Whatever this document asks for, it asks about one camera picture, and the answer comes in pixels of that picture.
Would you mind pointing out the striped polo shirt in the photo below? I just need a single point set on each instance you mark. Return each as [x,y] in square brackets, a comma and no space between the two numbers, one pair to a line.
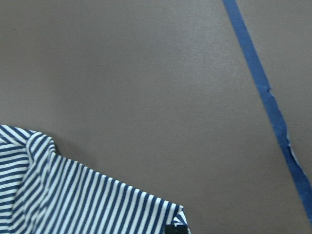
[42,192]

